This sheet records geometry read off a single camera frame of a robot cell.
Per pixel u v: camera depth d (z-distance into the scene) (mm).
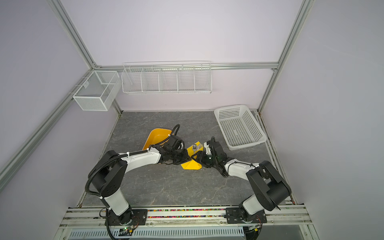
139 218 735
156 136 1052
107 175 468
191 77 1052
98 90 969
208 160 774
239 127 1089
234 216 728
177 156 776
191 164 901
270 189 440
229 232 707
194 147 988
